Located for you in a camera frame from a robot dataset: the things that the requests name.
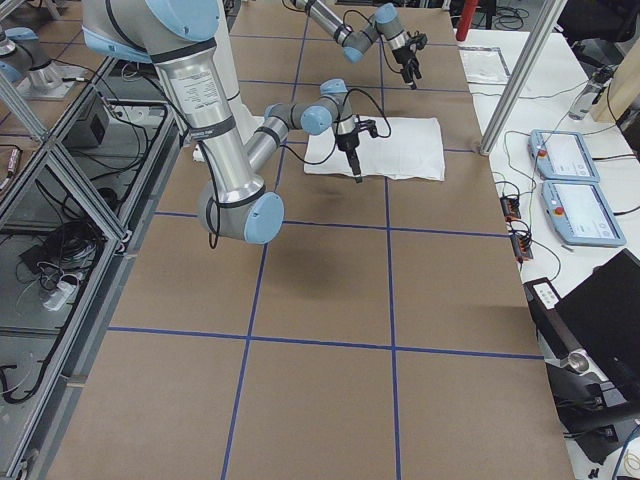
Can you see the black device with label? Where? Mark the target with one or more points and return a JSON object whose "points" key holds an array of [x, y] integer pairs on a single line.
{"points": [[593, 334]]}

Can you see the brown paper table mat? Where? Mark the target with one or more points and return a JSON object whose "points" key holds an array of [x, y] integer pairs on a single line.
{"points": [[383, 334]]}

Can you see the grey aluminium frame post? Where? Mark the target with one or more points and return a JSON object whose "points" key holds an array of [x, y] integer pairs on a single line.
{"points": [[527, 59]]}

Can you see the white power strip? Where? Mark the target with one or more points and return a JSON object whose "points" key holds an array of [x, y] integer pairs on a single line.
{"points": [[64, 289]]}

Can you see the black orange connector board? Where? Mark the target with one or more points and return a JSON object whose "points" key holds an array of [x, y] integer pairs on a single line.
{"points": [[510, 206], [521, 244]]}

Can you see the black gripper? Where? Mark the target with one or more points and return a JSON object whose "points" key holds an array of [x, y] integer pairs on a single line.
{"points": [[346, 142], [405, 58]]}

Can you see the white long-sleeve printed shirt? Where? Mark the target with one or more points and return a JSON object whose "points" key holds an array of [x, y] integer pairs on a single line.
{"points": [[414, 150]]}

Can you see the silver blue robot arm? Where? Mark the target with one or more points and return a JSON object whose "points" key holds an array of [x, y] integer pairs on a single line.
{"points": [[178, 39], [383, 25]]}

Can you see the blue grey teach pendant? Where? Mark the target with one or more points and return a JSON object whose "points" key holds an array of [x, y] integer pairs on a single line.
{"points": [[562, 155], [580, 214]]}

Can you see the grey box under frame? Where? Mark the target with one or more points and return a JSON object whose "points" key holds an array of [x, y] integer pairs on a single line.
{"points": [[89, 129]]}

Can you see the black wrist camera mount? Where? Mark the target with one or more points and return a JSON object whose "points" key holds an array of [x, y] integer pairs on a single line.
{"points": [[416, 41], [367, 125]]}

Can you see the aluminium side frame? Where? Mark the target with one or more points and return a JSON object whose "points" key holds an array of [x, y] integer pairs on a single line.
{"points": [[81, 212]]}

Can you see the red fire extinguisher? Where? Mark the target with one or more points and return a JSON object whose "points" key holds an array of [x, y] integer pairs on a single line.
{"points": [[466, 18]]}

